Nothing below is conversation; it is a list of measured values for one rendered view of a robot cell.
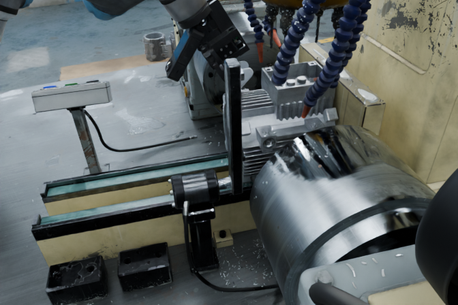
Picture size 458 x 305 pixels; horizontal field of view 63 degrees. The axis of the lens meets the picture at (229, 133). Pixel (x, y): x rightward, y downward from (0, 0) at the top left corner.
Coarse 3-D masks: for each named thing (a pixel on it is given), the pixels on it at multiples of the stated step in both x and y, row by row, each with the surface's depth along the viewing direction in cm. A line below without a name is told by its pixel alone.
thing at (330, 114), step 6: (330, 108) 74; (324, 114) 75; (330, 114) 74; (336, 114) 74; (324, 120) 75; (330, 120) 74; (336, 120) 75; (246, 126) 71; (246, 132) 71; (246, 180) 77
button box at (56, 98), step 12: (84, 84) 89; (96, 84) 90; (108, 84) 94; (36, 96) 87; (48, 96) 88; (60, 96) 88; (72, 96) 89; (84, 96) 89; (96, 96) 90; (108, 96) 91; (36, 108) 88; (48, 108) 88; (60, 108) 89
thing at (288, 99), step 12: (264, 72) 76; (288, 72) 80; (300, 72) 80; (312, 72) 79; (264, 84) 78; (288, 84) 75; (300, 84) 75; (312, 84) 71; (276, 96) 71; (288, 96) 71; (300, 96) 72; (324, 96) 73; (276, 108) 73; (288, 108) 73; (300, 108) 73; (312, 108) 74; (324, 108) 75
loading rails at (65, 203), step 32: (192, 160) 89; (224, 160) 90; (64, 192) 82; (96, 192) 83; (128, 192) 86; (160, 192) 88; (224, 192) 79; (32, 224) 73; (64, 224) 73; (96, 224) 75; (128, 224) 77; (160, 224) 79; (224, 224) 84; (64, 256) 78
